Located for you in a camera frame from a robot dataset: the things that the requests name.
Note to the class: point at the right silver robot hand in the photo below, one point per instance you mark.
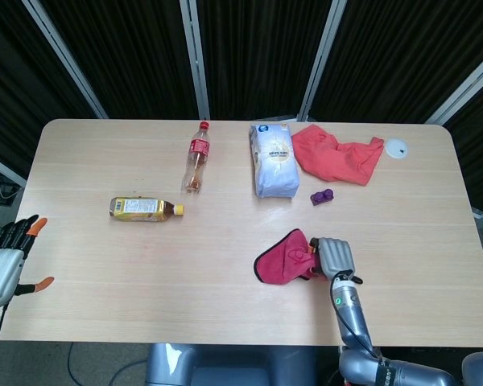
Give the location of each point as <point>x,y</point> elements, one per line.
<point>334,257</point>

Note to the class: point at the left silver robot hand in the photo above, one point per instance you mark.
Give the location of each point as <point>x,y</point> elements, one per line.
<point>2,273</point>

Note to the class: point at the pink cloth with black edge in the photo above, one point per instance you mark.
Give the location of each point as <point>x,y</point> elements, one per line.
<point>281,261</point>

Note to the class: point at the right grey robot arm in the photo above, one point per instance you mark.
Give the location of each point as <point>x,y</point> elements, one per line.
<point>356,321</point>

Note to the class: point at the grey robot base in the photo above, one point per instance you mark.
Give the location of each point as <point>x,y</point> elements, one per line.
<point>233,366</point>

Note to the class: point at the orange red cloth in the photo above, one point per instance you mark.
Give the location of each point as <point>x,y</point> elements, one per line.
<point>330,161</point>

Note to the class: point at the purple toy brick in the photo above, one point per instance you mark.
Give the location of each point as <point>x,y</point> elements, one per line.
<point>322,198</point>

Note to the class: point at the light blue paper bag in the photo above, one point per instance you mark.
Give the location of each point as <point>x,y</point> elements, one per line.
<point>275,169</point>

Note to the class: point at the yellow label tea bottle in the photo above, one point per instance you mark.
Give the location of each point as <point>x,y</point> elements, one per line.
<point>141,209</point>

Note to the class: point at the red label cola bottle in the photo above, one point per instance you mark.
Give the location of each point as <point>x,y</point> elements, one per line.
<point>197,153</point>

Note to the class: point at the grey metal partition post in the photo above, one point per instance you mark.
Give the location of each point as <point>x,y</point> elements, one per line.
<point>66,60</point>
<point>4,171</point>
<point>195,60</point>
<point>463,95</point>
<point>321,60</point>

